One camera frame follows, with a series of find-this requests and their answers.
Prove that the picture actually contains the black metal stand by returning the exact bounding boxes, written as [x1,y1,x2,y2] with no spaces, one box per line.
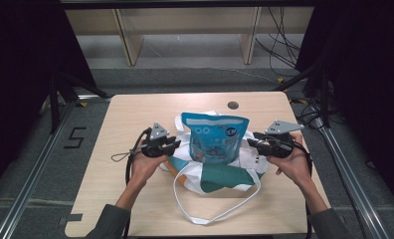
[272,63,332,129]
[48,70,109,134]

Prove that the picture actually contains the black floor cables bundle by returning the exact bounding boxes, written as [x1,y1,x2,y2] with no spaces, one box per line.
[254,5,302,70]

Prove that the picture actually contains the black curtain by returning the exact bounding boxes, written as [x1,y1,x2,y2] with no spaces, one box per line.
[0,0,99,200]
[294,0,394,207]

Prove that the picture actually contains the aluminium floor rail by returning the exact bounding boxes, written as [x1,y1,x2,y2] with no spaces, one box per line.
[312,117,391,239]
[0,95,112,239]

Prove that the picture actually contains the white tote bag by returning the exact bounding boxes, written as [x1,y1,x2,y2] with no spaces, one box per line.
[158,110,271,226]

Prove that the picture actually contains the black cables by stand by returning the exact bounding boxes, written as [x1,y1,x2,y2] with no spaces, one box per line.
[289,96,330,131]

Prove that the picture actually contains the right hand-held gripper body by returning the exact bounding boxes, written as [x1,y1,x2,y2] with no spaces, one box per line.
[260,119,305,159]

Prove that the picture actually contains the person's left hand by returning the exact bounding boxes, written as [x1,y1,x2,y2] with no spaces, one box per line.
[130,145,169,183]

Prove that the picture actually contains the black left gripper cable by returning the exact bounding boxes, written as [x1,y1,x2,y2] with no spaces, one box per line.
[123,126,153,239]

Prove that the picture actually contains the blue snack pouch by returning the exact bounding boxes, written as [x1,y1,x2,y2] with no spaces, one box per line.
[180,112,251,166]

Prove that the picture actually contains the light wooden shelf frame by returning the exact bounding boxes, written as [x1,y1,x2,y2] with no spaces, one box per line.
[60,0,316,67]

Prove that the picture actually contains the person's right hand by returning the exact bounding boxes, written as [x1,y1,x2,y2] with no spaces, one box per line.
[267,131,311,187]

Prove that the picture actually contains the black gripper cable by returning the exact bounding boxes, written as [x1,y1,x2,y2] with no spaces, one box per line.
[123,126,153,239]
[293,140,315,239]

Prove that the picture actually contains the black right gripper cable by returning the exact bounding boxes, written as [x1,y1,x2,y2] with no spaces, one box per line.
[293,140,315,239]

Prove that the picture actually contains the grey cord loop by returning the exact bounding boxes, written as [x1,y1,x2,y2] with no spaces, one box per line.
[110,149,143,163]

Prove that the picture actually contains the grey tape strip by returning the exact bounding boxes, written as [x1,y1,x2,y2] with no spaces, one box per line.
[58,213,84,227]

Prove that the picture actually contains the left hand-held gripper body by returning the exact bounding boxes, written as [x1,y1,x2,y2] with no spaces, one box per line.
[140,121,173,159]

